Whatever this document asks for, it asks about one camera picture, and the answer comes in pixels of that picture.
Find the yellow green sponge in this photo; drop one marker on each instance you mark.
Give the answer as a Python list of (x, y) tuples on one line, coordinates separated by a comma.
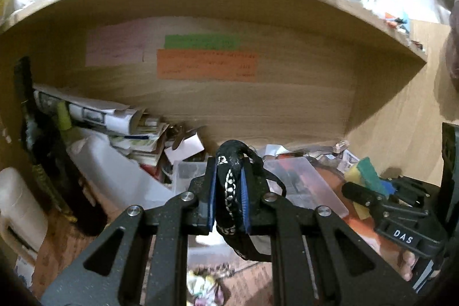
[(363, 174)]

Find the white folded card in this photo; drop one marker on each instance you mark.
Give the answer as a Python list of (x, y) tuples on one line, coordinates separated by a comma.
[(188, 147)]

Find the pink striped curtain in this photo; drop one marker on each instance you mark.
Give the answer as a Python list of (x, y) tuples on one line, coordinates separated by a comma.
[(452, 49)]

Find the pink sticky note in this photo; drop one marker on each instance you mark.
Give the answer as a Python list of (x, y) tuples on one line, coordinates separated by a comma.
[(121, 44)]

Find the black patterned headband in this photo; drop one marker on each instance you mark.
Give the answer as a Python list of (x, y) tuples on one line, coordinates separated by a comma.
[(237, 168)]

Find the floral fabric scrunchie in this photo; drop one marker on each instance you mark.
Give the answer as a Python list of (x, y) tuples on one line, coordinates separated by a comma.
[(203, 287)]

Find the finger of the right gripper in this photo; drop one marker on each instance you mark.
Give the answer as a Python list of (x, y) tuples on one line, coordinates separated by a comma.
[(409, 191), (373, 201)]

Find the orange sticky note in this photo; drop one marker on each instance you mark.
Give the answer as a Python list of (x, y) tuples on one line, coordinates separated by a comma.
[(223, 65)]

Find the dark wine bottle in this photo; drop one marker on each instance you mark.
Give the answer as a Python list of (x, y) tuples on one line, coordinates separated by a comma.
[(52, 168)]

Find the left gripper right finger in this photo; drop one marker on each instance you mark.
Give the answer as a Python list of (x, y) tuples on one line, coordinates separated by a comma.
[(316, 258)]

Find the rolled newspaper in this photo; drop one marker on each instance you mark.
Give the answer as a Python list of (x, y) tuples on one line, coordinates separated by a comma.
[(112, 116)]

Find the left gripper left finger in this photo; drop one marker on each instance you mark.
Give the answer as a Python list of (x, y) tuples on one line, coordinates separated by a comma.
[(141, 258)]

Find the green sticky note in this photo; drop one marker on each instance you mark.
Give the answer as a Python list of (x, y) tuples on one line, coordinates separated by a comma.
[(202, 41)]

